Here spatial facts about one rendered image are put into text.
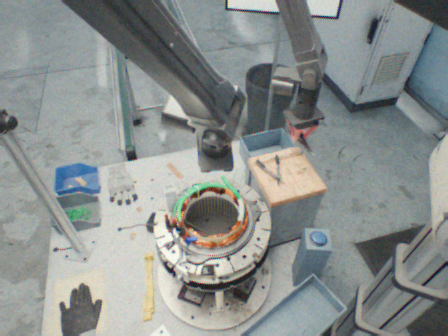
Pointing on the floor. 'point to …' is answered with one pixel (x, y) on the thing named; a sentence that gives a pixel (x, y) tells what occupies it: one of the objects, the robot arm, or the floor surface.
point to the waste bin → (256, 112)
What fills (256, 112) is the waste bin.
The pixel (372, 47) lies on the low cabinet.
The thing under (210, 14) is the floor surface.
